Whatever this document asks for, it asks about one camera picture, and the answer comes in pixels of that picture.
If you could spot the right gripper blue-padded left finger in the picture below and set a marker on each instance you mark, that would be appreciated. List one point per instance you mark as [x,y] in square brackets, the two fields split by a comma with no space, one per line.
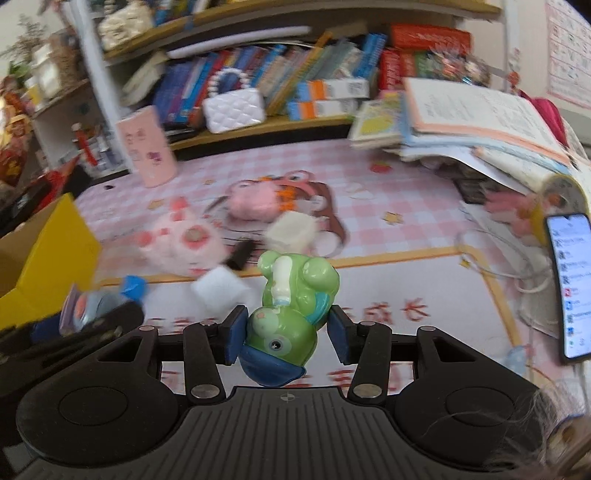
[201,348]

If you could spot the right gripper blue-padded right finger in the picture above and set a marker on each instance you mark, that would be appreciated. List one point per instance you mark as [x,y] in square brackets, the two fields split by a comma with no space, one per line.
[368,347]

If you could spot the white usb charger cube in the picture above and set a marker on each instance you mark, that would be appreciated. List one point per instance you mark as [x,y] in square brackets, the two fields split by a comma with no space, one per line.
[220,290]

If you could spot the mint green eraser case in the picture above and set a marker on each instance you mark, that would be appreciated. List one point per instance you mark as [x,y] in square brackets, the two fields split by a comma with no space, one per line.
[83,308]

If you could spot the green frog toy figure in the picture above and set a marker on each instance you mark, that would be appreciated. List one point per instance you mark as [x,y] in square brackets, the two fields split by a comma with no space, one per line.
[282,334]

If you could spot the large pink plush pig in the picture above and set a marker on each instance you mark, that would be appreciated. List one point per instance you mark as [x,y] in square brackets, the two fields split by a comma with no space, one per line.
[181,243]

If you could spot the cream silicone earbud case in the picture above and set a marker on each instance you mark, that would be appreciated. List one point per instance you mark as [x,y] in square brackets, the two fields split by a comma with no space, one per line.
[292,232]

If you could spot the small pink plush keychain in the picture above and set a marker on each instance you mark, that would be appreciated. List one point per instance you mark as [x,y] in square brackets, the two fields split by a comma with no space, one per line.
[261,200]

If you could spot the blue wrapper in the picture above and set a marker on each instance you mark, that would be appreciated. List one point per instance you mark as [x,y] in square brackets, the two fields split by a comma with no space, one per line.
[133,288]

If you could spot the pink checkered desk mat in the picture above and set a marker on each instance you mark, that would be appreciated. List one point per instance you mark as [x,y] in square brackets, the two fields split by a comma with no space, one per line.
[411,256]

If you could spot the yellow cardboard box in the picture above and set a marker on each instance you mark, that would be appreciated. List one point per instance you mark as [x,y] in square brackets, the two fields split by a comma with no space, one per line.
[42,259]

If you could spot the pink cylindrical pen holder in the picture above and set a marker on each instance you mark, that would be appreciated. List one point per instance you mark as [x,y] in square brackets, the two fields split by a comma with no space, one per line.
[145,144]

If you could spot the smartphone with lit screen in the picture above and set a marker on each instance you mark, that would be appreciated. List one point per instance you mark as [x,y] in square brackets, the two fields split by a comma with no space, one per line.
[569,244]

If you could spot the white quilted pearl handbag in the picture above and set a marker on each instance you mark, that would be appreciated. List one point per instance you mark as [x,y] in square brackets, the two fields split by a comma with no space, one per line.
[234,109]

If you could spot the lower orange white box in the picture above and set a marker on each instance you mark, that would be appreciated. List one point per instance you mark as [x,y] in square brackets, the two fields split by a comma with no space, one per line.
[299,111]

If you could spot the orange white box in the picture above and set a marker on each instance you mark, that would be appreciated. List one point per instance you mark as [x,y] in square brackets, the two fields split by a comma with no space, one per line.
[333,89]
[299,111]

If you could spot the stack of open books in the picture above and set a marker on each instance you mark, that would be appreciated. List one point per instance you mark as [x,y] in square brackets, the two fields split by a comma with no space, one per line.
[524,139]

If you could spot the white side shelf unit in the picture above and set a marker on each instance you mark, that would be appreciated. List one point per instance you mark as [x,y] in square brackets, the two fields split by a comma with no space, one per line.
[72,125]

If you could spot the upper orange white box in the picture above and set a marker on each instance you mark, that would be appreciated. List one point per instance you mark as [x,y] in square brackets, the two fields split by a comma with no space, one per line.
[333,89]

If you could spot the row of colourful books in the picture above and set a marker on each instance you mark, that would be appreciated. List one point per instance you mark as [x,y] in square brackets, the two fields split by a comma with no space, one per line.
[177,88]

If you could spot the wooden bookshelf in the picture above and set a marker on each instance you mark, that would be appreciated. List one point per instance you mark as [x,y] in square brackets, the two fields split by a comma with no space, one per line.
[116,46]

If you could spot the red dictionary book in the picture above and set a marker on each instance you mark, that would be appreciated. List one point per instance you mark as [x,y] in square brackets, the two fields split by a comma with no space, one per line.
[429,37]

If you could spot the alphabet wall poster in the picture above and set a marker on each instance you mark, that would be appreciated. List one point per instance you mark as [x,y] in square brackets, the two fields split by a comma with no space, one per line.
[568,53]

